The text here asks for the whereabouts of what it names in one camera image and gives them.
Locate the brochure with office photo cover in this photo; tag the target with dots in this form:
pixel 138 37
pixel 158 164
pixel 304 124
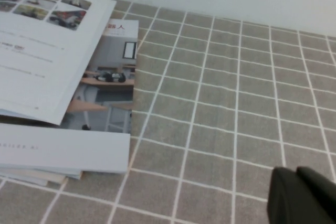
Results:
pixel 110 90

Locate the grey white-checked tablecloth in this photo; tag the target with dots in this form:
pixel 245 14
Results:
pixel 223 103

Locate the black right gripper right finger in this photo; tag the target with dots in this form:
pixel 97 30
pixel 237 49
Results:
pixel 323 197

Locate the white booklet stack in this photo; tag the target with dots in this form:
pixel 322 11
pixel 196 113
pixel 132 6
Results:
pixel 39 176

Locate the white product catalogue book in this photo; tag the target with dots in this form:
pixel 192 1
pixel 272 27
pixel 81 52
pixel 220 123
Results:
pixel 47 64

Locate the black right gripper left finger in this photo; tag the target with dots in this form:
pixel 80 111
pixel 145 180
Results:
pixel 286 203

